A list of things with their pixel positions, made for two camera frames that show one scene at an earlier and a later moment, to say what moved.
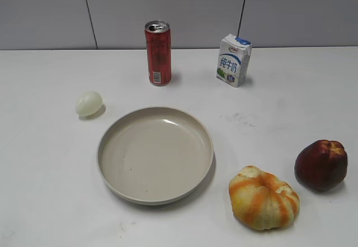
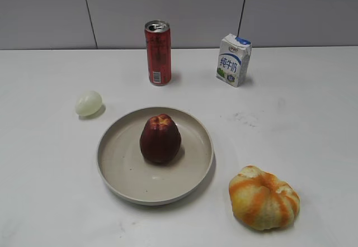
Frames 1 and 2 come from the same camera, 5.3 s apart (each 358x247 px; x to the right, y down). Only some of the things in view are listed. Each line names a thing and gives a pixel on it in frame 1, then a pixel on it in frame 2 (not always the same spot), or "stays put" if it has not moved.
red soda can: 158,43 stays put
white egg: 88,103 stays put
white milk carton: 233,60 stays put
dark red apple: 321,165 → 160,139
